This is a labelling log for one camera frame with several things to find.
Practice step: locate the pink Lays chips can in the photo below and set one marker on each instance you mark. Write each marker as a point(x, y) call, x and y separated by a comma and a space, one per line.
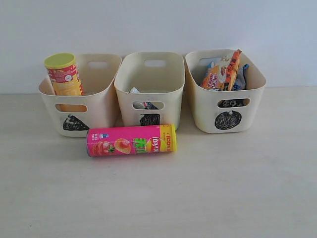
point(131, 140)

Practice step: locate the white blue milk carton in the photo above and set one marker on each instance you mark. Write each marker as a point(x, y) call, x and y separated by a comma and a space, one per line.
point(140, 104)

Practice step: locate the blue black noodle packet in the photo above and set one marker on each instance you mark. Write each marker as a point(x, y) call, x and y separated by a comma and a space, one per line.
point(239, 84)

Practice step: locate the yellow chips can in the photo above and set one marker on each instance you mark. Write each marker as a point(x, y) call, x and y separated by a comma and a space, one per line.
point(63, 73)

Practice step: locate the cream bin circle mark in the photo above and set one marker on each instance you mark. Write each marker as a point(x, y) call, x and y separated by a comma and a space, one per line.
point(222, 112)

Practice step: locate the cream bin triangle mark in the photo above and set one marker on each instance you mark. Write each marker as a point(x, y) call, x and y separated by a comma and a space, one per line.
point(72, 116)

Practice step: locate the cream bin square mark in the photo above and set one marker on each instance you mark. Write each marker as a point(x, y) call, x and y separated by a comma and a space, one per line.
point(160, 79)

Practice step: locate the orange noodle packet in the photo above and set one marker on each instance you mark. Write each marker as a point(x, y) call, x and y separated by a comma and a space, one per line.
point(220, 76)

